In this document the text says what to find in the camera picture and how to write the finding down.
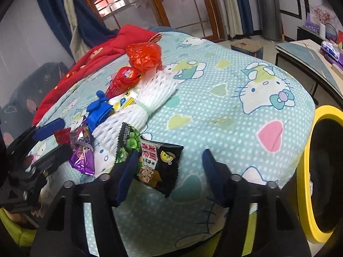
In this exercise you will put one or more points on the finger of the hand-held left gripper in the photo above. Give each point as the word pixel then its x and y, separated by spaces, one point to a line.
pixel 52 155
pixel 49 128

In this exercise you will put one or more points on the purple snack wrapper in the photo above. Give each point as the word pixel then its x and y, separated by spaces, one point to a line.
pixel 81 158

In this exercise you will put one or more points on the dark heart-print cushion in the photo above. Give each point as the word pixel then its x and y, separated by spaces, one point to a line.
pixel 26 91

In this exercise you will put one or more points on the beige curtain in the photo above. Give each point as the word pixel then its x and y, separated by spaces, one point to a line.
pixel 72 26
pixel 227 5

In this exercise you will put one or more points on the black snack packet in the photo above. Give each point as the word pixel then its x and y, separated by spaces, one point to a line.
pixel 160 166

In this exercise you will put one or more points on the pink blossom branch decoration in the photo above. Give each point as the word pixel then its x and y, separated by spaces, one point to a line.
pixel 323 14

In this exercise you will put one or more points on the colourful picture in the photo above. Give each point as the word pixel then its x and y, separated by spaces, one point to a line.
pixel 340 36

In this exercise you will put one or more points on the wooden framed glass door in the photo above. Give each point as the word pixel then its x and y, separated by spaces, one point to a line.
pixel 209 10

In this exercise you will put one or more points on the blue sofa armrest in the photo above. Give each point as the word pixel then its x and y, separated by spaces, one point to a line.
pixel 163 29

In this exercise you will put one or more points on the coffee table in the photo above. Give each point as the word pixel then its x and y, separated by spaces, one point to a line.
pixel 302 56

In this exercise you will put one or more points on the blue storage stool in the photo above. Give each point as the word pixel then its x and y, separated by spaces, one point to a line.
pixel 246 49

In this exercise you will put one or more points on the yellow-rimmed bin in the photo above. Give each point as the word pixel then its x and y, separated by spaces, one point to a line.
pixel 304 179

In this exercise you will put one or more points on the red plastic bag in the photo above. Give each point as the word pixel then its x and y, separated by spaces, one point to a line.
pixel 144 55

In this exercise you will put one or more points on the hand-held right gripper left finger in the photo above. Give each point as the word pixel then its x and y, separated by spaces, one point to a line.
pixel 126 178

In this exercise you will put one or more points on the red garment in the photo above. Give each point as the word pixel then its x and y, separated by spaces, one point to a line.
pixel 88 59

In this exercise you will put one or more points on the blue curtain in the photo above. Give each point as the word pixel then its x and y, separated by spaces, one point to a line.
pixel 245 5
pixel 85 21

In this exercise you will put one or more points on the cartoon cat printed blanket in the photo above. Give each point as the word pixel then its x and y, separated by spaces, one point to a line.
pixel 214 112

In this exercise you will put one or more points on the purple tissue pack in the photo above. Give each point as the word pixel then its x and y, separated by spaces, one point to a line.
pixel 329 49

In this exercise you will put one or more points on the red tube snack packet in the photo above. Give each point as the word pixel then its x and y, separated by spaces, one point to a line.
pixel 123 79

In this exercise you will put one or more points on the round framed ornament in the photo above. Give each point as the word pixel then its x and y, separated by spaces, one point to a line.
pixel 331 32

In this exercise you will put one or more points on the green pea snack packet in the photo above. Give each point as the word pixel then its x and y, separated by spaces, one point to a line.
pixel 128 144

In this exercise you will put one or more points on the purple box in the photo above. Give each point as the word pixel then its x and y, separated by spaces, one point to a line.
pixel 312 22

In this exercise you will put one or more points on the white foam fruit net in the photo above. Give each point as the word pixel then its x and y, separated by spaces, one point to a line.
pixel 158 91

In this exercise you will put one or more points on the yellow white wrapper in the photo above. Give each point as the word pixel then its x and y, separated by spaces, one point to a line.
pixel 122 102

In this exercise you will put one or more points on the grey standing air conditioner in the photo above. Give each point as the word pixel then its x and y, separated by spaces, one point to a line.
pixel 268 10

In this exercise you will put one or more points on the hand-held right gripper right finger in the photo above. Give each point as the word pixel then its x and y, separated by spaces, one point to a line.
pixel 211 171

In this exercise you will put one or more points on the green cloth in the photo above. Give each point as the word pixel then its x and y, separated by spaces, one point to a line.
pixel 13 233

